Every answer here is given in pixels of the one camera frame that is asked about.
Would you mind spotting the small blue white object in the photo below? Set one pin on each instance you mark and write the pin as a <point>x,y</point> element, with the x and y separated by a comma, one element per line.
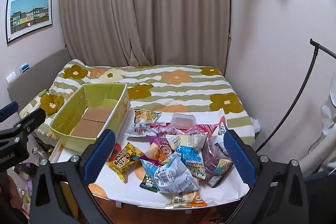
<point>25,68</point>

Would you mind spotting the white crumpled cloth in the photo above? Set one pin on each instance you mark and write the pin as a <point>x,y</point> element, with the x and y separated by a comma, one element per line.
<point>256,124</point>

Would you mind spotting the white garment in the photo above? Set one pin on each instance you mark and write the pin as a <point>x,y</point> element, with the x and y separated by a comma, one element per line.
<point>328,121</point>

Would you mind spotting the beige curtain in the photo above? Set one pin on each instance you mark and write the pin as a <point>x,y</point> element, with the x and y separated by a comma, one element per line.
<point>144,3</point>

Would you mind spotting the light blue snack packet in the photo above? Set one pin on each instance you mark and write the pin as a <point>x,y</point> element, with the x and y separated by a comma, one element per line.
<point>170,176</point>

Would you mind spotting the clear plastic container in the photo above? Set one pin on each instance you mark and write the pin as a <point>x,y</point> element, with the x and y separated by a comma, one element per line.
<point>182,120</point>

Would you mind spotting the orange white snack packet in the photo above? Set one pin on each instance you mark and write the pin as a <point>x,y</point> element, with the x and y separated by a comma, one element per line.
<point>189,200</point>

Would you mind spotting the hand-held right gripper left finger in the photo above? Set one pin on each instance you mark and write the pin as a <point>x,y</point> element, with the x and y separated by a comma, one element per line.
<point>99,158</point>

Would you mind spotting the striped floral blanket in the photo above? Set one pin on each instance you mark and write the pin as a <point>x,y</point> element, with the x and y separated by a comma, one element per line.
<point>183,90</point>

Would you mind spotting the framed houses picture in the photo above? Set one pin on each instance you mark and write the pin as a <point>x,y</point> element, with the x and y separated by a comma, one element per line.
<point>29,16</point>

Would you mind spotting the white wall switch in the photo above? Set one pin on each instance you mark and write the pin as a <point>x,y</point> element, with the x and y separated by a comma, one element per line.
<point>11,77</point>

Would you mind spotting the pink snack packet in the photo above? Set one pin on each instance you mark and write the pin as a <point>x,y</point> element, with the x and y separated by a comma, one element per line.
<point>164,129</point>
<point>202,129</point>

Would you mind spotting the clear purple snack packet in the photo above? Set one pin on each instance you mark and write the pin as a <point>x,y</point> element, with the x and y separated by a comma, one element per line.
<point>215,161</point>

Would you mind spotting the white black snack packet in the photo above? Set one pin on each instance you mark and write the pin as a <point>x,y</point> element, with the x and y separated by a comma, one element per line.
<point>221,132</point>

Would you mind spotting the black curved stand pole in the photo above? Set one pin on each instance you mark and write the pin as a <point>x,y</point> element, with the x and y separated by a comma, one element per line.
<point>314,46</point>

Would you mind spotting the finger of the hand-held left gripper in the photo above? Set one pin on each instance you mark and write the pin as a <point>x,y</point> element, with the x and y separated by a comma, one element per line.
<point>32,117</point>
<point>8,110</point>

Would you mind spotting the grey padded headboard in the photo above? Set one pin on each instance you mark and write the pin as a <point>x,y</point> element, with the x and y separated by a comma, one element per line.
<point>39,69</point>

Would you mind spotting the white blue snack packet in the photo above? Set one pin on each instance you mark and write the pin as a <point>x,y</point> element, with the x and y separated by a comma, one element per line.
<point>190,155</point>

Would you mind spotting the yellow snack packet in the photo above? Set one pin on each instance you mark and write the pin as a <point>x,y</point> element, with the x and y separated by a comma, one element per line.
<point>123,161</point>

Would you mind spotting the dark green small packet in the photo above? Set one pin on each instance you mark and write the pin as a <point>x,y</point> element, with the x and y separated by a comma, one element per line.
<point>147,184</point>

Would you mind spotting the white green nut packet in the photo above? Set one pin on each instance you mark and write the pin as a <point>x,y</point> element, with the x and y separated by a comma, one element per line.
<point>141,121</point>

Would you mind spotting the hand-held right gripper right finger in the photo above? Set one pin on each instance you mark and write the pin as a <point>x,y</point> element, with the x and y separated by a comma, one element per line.
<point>240,158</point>

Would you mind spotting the green cardboard box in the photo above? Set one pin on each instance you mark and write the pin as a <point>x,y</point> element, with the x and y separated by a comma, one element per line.
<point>92,119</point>

